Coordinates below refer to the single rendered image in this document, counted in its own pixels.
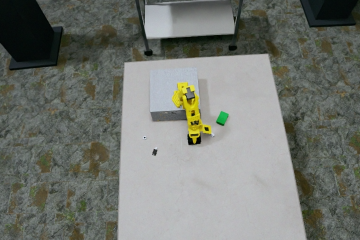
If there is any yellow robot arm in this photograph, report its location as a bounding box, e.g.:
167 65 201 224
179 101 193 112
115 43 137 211
172 83 203 130

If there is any green rectangular block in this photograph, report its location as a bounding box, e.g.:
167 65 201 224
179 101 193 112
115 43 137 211
216 111 229 125

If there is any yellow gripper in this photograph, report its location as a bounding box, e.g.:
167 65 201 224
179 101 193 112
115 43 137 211
188 124 212 144

